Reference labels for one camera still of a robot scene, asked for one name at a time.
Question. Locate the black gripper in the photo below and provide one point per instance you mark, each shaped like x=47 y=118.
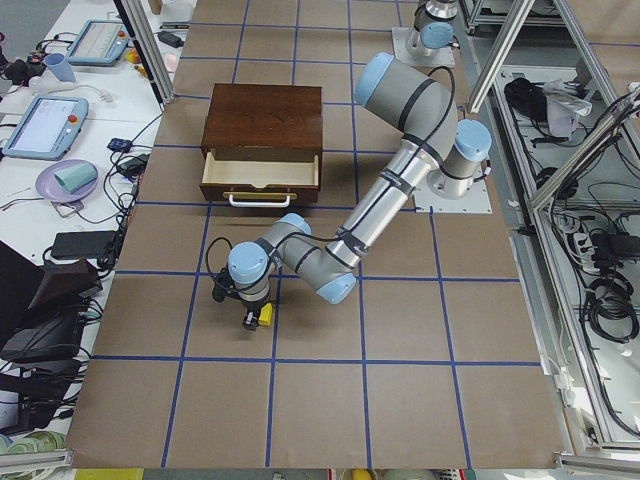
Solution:
x=250 y=308

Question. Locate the yellow block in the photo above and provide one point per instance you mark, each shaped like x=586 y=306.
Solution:
x=266 y=315

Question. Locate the dark wooden drawer box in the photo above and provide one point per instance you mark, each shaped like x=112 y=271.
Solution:
x=263 y=142

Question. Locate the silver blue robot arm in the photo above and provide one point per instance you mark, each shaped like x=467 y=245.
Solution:
x=432 y=28
x=436 y=145

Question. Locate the black phone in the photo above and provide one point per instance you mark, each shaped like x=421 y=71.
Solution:
x=83 y=244

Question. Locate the black power adapter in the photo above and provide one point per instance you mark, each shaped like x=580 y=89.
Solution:
x=133 y=167

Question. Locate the light green cup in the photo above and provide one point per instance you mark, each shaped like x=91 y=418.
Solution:
x=75 y=176

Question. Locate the purple plate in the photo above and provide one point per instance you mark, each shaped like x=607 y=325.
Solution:
x=47 y=186

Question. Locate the lower blue teach pendant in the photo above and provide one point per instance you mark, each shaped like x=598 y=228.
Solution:
x=48 y=128

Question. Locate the blue teach pendant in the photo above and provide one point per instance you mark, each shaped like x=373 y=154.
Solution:
x=100 y=43
x=48 y=128

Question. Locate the upper blue teach pendant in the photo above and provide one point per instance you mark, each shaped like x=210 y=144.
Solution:
x=100 y=43

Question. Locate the light blue cup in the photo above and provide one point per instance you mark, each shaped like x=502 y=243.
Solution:
x=60 y=67

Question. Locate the aluminium frame post left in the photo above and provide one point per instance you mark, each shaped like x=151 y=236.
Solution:
x=136 y=23

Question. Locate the aluminium frame strut right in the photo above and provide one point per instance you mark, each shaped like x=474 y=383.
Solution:
x=606 y=128

